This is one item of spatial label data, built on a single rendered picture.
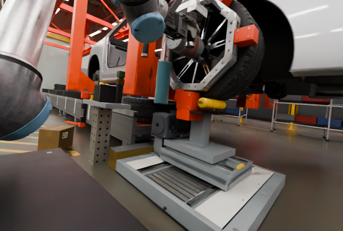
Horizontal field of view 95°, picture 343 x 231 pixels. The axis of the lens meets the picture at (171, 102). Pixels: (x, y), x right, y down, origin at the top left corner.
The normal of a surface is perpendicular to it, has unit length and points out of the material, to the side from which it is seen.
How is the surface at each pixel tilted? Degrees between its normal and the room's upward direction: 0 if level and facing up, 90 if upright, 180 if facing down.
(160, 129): 90
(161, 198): 90
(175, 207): 90
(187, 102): 90
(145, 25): 145
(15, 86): 65
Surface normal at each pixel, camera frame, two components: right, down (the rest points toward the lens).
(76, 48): 0.71, 0.07
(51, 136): 0.07, 0.01
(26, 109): 0.99, 0.06
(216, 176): -0.70, -0.07
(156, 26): 0.37, 0.86
